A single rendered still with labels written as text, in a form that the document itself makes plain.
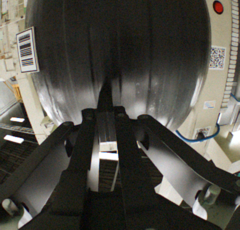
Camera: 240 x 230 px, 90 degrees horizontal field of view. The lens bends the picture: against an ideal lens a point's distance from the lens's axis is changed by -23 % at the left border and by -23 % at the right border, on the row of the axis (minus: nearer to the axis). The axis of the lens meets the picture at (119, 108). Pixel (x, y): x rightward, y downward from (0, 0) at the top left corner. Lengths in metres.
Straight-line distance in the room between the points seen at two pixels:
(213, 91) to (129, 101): 0.37
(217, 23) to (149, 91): 0.36
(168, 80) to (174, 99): 0.04
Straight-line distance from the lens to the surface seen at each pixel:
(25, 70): 0.23
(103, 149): 0.89
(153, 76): 0.19
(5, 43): 4.93
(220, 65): 0.52
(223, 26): 0.52
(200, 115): 0.55
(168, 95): 0.22
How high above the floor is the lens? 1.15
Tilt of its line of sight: 29 degrees up
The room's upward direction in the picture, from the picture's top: 177 degrees clockwise
